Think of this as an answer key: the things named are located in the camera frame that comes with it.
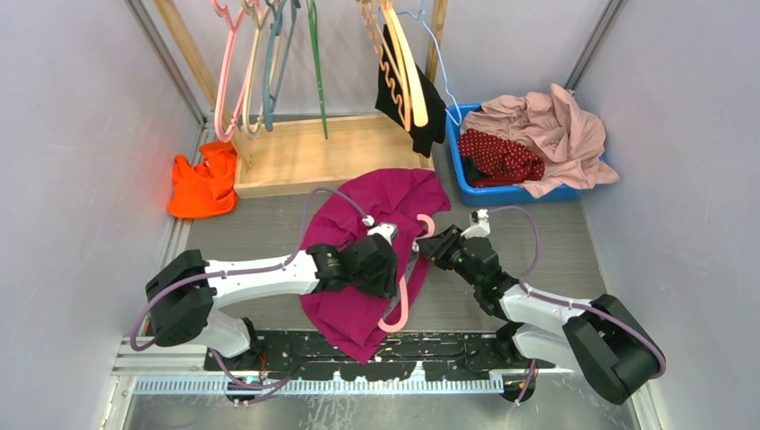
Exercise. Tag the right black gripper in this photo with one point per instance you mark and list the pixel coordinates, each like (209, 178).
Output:
(437, 247)

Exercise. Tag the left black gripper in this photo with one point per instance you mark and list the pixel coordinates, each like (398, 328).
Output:
(385, 288)

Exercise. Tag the magenta skirt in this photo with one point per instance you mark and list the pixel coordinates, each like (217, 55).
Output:
(348, 319)

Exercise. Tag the light blue hanger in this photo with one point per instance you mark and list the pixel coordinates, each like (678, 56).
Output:
(431, 16)

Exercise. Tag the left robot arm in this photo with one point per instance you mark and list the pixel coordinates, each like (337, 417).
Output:
(185, 298)

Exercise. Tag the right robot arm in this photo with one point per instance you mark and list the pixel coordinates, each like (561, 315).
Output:
(599, 339)

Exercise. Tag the wooden hanger rack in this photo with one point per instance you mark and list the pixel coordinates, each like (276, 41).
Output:
(293, 158)

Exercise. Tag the light wooden hanger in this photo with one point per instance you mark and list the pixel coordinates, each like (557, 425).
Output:
(412, 77)

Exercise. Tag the cream hanger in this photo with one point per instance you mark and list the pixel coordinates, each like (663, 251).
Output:
(260, 15)

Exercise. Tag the green hanger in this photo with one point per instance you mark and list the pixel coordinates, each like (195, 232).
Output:
(312, 15)

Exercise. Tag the teal blue hanger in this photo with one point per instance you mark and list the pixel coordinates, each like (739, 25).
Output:
(274, 70)

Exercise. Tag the pink plastic hanger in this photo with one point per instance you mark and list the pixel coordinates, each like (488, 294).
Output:
(225, 128)

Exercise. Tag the blue plastic bin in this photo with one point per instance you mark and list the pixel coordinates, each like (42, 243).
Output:
(493, 193)

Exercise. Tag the red dotted garment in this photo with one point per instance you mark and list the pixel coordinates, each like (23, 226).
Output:
(488, 160)

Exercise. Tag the pink garment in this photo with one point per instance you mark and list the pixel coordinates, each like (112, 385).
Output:
(536, 142)

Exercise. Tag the orange garment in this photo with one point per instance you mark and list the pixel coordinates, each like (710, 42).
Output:
(206, 189)

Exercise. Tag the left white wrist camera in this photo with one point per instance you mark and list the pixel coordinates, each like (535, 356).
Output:
(388, 231)

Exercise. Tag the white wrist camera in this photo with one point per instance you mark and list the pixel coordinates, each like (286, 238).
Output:
(479, 224)
(388, 231)

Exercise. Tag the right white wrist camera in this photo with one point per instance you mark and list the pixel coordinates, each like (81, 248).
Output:
(479, 224)

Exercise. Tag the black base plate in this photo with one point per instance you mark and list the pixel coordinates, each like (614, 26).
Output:
(448, 355)

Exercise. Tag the aluminium rail frame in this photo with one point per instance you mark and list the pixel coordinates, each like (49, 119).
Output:
(193, 369)

